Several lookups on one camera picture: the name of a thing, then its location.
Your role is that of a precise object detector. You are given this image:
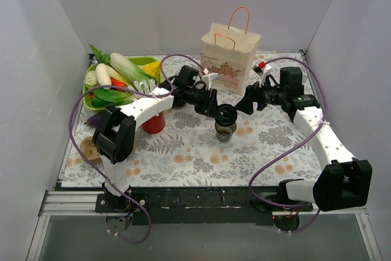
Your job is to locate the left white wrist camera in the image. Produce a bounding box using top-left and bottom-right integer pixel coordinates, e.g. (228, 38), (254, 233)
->
(201, 68), (219, 90)

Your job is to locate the floral table mat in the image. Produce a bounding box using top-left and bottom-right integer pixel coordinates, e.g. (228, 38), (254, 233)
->
(60, 51), (346, 188)

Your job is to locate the white toy radish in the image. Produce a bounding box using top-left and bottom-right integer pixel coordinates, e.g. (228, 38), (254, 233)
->
(95, 63), (112, 90)

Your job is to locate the green vegetable basket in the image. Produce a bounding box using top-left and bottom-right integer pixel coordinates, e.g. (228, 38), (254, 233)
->
(84, 56), (163, 111)

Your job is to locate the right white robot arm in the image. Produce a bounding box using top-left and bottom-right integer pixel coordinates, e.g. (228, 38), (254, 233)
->
(235, 64), (373, 211)

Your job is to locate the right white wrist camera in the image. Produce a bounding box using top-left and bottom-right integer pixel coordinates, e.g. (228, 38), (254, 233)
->
(252, 62), (272, 84)

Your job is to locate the toy napa cabbage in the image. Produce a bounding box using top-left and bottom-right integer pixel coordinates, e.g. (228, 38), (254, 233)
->
(110, 53), (153, 84)

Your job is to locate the green toy cabbage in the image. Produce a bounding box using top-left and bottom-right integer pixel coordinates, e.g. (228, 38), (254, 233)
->
(83, 70), (99, 92)

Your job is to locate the brown cardboard cup carrier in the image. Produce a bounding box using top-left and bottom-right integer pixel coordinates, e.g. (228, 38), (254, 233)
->
(80, 136), (102, 164)

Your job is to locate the paper takeout bag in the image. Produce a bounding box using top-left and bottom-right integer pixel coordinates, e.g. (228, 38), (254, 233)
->
(200, 23), (261, 94)

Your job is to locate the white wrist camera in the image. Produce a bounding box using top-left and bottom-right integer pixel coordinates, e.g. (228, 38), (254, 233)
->
(252, 62), (272, 84)
(201, 68), (219, 90)

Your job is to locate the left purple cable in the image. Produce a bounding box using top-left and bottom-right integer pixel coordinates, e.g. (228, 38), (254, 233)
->
(68, 54), (211, 244)

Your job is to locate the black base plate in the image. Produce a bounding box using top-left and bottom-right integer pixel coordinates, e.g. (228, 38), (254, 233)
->
(94, 186), (313, 227)

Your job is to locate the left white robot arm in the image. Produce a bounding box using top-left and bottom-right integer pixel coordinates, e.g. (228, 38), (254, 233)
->
(92, 65), (237, 212)

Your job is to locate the aluminium rail frame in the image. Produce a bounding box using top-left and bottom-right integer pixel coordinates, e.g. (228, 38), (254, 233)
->
(27, 189), (382, 260)

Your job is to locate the red straw holder cup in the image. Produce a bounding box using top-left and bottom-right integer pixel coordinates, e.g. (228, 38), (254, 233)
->
(142, 112), (166, 134)

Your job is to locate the purple toy eggplant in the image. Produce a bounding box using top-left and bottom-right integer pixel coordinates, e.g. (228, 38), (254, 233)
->
(85, 112), (102, 128)

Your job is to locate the yellow toy leaf vegetable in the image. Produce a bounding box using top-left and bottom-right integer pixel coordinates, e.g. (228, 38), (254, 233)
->
(141, 61), (161, 82)

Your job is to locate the black cup lid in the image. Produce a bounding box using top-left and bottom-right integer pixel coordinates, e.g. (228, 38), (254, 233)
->
(216, 104), (238, 127)

